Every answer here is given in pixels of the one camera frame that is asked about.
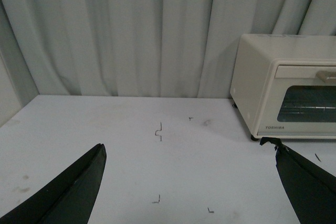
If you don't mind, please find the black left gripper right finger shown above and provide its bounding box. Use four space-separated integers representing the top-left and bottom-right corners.
260 137 335 223

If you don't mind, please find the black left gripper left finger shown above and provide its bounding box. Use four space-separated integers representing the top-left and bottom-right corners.
1 144 107 223

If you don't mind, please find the cream glass oven door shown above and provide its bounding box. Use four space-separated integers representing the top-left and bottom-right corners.
257 65 335 138

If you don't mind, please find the cream Toshiba toaster oven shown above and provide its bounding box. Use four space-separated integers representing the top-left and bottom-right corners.
230 35 335 139

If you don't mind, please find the pale grey curtain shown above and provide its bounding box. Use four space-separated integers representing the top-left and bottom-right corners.
1 0 335 106

